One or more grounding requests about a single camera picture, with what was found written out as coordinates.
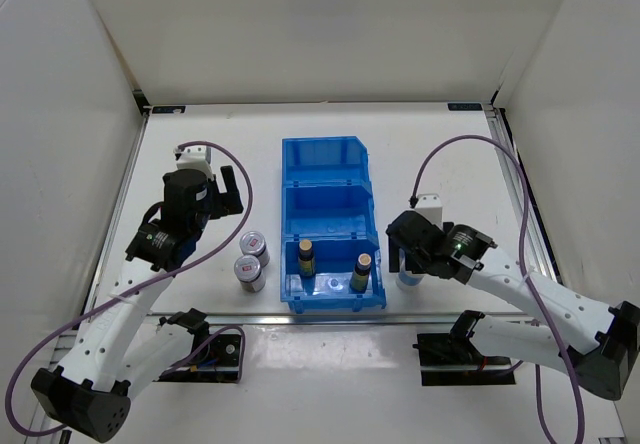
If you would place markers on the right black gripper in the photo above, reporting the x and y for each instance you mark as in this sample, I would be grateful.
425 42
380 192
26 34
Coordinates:
393 258

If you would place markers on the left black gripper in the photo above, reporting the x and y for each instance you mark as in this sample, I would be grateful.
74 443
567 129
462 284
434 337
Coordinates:
230 200

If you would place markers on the yellow-label brown bottle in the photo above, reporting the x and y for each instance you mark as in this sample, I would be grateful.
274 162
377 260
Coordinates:
306 258
360 274

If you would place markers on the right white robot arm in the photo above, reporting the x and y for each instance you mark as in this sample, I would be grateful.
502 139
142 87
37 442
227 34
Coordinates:
575 335

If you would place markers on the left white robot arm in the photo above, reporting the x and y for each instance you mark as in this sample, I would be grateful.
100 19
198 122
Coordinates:
92 388

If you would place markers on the blue-white shaker, rear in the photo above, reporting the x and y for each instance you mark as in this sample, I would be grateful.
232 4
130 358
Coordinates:
394 257

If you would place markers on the blue-white shaker, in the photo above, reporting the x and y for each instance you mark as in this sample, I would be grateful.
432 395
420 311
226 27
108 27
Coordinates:
394 257
408 281

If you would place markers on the blue-white shaker, front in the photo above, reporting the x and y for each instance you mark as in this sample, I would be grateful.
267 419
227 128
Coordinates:
408 281

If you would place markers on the dark spice jar, rear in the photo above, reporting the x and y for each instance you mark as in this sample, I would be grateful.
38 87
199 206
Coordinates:
254 243

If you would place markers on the dark spice jar, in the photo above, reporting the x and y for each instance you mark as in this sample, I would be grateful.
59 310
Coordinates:
249 272
254 243

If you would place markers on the dark spice jar, front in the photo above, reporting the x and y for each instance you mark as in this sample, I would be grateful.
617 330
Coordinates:
249 272

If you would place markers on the blue three-compartment plastic bin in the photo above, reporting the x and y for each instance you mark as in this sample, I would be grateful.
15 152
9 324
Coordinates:
327 197

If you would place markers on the left blue corner label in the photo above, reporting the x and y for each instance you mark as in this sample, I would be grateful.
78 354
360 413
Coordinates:
168 109

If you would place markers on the blue corner label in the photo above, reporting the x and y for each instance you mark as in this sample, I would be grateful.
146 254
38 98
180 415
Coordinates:
464 107
168 109

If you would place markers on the right blue corner label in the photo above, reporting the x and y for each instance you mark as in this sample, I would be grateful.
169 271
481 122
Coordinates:
464 107

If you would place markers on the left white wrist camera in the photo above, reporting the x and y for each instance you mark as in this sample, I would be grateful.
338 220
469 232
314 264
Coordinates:
196 157

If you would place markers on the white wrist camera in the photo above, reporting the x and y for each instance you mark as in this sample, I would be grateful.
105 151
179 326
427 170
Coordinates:
430 207
196 157

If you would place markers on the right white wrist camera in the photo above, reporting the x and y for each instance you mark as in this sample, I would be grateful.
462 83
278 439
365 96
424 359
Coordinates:
430 207

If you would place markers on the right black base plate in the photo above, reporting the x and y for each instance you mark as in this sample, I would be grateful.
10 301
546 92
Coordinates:
445 364

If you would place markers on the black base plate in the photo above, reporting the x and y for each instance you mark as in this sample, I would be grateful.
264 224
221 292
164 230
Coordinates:
220 362
445 364

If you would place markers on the right aluminium side rail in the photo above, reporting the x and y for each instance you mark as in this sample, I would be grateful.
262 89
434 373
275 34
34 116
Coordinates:
537 248

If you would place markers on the aluminium side rail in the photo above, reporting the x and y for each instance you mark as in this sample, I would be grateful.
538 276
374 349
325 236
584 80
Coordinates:
537 248
113 150

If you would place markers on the left aluminium side rail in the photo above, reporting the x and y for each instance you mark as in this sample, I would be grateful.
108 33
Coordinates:
113 150

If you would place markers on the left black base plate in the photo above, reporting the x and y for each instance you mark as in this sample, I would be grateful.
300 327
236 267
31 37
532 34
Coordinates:
220 362

